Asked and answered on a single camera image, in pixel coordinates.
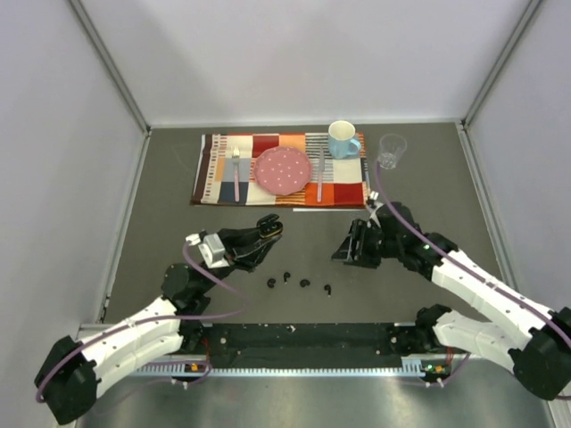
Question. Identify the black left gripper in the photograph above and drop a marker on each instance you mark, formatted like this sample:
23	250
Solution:
244	248

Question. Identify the clear drinking glass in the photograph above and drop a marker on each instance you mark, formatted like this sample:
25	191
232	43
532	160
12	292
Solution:
391	149

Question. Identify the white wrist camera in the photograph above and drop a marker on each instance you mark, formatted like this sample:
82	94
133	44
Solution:
372	206
211	248

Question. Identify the colourful patchwork placemat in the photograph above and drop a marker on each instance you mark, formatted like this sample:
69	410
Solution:
345	183

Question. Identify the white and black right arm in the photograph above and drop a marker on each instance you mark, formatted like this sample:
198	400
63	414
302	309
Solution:
482	285

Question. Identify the fork with pink handle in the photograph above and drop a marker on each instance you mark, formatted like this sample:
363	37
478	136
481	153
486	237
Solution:
236	164

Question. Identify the pink dotted plate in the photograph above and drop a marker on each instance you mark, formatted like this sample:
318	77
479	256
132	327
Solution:
282	170

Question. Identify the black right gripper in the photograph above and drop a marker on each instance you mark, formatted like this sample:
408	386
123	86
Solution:
359	233

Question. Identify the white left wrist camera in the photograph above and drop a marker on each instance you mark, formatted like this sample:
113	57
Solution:
211	248

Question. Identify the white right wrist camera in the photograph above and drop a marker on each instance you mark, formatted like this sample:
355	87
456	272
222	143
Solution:
372	206

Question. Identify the knife with pink handle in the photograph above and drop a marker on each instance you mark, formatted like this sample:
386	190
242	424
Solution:
321	170

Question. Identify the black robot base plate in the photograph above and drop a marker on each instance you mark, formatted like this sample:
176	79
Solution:
316	346

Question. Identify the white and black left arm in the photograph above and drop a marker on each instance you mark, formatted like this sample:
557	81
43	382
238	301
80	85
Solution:
76	373

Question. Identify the aluminium frame rail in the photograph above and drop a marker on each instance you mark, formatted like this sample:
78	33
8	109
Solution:
311	348

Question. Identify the light blue mug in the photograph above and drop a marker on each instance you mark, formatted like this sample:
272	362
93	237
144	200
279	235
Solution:
343	141

